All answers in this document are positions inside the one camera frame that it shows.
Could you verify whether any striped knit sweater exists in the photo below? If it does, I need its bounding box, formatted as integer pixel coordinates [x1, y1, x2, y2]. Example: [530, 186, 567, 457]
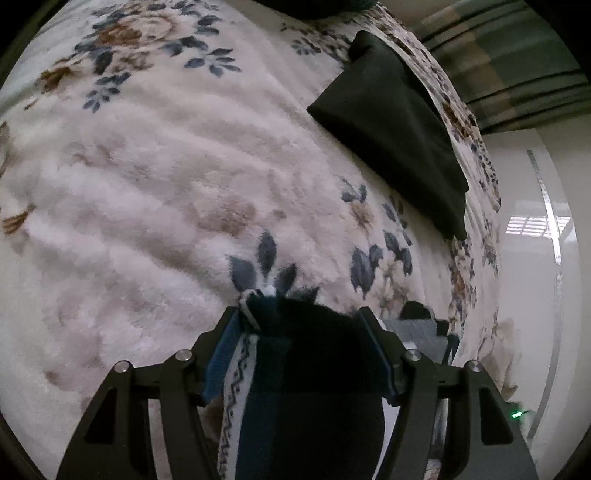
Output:
[217, 287, 460, 480]

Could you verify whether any floral bed blanket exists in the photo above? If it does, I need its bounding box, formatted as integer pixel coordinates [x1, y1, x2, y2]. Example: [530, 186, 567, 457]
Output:
[0, 0, 520, 480]

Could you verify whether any white glossy headboard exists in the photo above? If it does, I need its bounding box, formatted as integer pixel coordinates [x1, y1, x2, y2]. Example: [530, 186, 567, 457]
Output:
[480, 124, 583, 455]

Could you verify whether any dark folded cloth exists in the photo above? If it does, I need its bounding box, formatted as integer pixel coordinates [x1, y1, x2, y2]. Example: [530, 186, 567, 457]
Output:
[306, 30, 471, 241]

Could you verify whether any green striped curtain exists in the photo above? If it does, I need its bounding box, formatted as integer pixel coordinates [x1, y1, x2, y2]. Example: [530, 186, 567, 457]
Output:
[410, 0, 591, 136]

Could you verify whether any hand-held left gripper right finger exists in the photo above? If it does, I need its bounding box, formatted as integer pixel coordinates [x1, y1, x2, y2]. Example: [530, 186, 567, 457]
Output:
[355, 307, 541, 480]

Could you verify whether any dark teal folded quilt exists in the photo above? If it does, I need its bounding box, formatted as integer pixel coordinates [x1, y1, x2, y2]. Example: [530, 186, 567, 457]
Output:
[295, 0, 380, 20]

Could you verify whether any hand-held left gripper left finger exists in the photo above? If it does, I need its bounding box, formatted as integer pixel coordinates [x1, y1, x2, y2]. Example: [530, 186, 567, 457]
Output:
[55, 307, 243, 480]

